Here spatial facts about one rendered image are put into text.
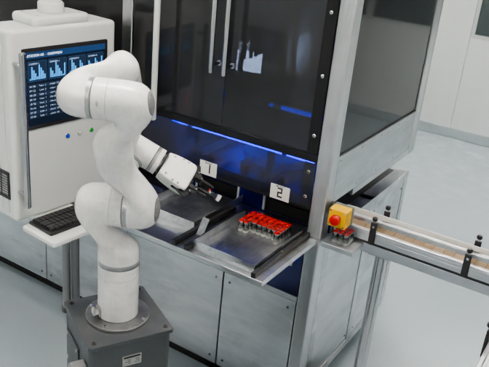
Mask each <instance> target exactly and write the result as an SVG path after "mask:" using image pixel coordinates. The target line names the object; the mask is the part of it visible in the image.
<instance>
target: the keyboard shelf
mask: <svg viewBox="0 0 489 367"><path fill-rule="evenodd" d="M69 206H72V204H71V203H70V204H67V205H64V206H61V207H58V208H55V209H52V210H49V211H47V212H44V213H40V214H38V215H35V216H31V217H30V218H32V219H34V218H38V217H40V216H43V215H46V214H48V213H52V212H55V211H57V210H60V209H63V208H67V207H69ZM23 231H25V232H27V233H29V234H30V235H32V236H34V237H35V238H37V239H39V240H41V241H42V242H44V243H46V244H48V245H49V246H51V247H53V248H55V247H57V246H60V245H63V244H65V243H67V242H70V241H72V240H75V239H78V238H80V237H83V236H85V235H88V234H89V233H88V232H87V231H86V230H85V228H84V227H83V226H82V225H80V226H77V227H74V228H72V229H69V230H66V231H64V232H61V233H59V234H56V235H53V236H50V235H48V234H46V233H44V232H43V231H41V230H39V229H37V228H36V227H34V226H32V225H30V224H26V225H24V226H23Z"/></svg>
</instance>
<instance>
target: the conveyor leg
mask: <svg viewBox="0 0 489 367"><path fill-rule="evenodd" d="M368 254H370V253H368ZM371 255H372V256H375V255H373V254H371ZM387 261H389V260H387V259H383V258H381V257H378V256H375V260H374V264H373V271H372V274H371V278H370V286H369V290H368V294H367V301H366V305H365V312H364V316H363V320H362V327H361V331H360V335H359V342H358V346H357V354H356V357H355V361H354V367H366V365H367V358H368V354H369V350H370V343H371V339H372V335H373V329H374V325H375V319H376V315H377V311H378V304H379V300H380V296H381V289H382V285H383V279H384V275H385V271H386V265H387Z"/></svg>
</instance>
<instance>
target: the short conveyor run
mask: <svg viewBox="0 0 489 367"><path fill-rule="evenodd" d="M348 205H349V204H348ZM350 206H352V207H354V208H355V212H354V219H353V223H352V225H350V226H348V227H347V228H349V229H353V230H354V238H353V239H355V240H359V241H361V242H363V243H364V245H363V247H362V248H361V249H360V250H362V251H364V252H367V253H370V254H373V255H375V256H378V257H381V258H383V259H387V260H389V261H393V262H395V263H398V264H401V265H403V266H406V267H409V268H411V269H415V270H417V271H419V272H423V273H426V274H428V275H431V276H434V277H437V278H439V279H442V280H445V281H448V282H450V283H453V284H456V285H459V286H462V287H464V288H468V289H470V290H473V291H476V292H478V293H481V294H484V295H486V296H489V250H487V249H484V248H481V245H482V242H481V241H480V240H482V238H483V236H482V235H481V234H479V235H477V239H478V240H475V243H474V245H471V244H469V243H466V242H462V241H460V240H456V239H453V238H451V237H447V236H445V235H442V234H438V233H435V232H431V231H429V230H426V229H422V228H420V227H417V226H413V225H411V224H407V223H405V222H402V221H398V220H395V219H393V218H390V214H391V212H389V210H391V206H390V205H387V206H386V210H385V211H384V215H383V216H382V215H380V214H377V213H374V212H371V211H369V210H365V209H362V208H358V207H355V206H353V205H350ZM356 212H357V213H356ZM360 213H361V214H360ZM363 214H364V215H363ZM365 215H366V216H365ZM369 216H370V217H369ZM371 217H372V218H371ZM380 220H381V221H380ZM389 223H390V224H389ZM393 224H394V225H393ZM395 225H396V226H395ZM411 230H412V231H411ZM435 238H436V239H435ZM442 240H443V241H442ZM444 241H445V242H444ZM451 243H452V244H451ZM453 244H454V245H453ZM457 245H458V246H457ZM459 246H460V247H459ZM466 248H467V249H466ZM481 253H482V254H481ZM483 254H484V255H483Z"/></svg>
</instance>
